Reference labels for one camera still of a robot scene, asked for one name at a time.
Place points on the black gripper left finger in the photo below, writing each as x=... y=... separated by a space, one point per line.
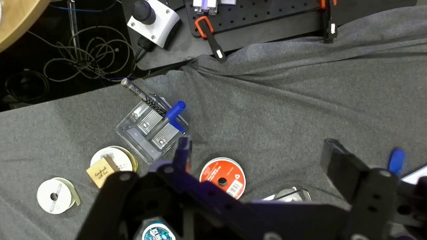
x=181 y=151

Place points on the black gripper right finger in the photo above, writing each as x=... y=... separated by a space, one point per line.
x=341 y=165

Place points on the white rectangular tray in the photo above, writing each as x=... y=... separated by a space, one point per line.
x=417 y=175

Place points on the orange tape roll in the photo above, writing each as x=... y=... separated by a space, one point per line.
x=213 y=171

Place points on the clear plastic box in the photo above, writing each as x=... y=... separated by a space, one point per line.
x=133 y=134

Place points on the blue marker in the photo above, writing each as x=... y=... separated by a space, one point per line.
x=395 y=161

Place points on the cream ribbon spool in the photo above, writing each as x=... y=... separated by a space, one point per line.
x=120 y=159

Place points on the metal drill bit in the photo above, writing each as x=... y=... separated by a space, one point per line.
x=141 y=95

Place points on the brown cardboard tag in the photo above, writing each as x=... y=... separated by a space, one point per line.
x=100 y=173

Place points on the grey tablecloth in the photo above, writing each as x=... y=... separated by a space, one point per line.
x=288 y=98

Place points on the orange black clamp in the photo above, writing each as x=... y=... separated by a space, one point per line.
x=329 y=27
x=213 y=43

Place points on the white box with black knob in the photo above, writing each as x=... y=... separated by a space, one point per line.
x=164 y=25

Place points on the white ribbon spool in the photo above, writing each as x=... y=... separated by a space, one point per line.
x=48 y=202

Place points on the small white box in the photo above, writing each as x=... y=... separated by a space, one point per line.
x=207 y=3

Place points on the wooden table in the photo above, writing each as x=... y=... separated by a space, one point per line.
x=13 y=18

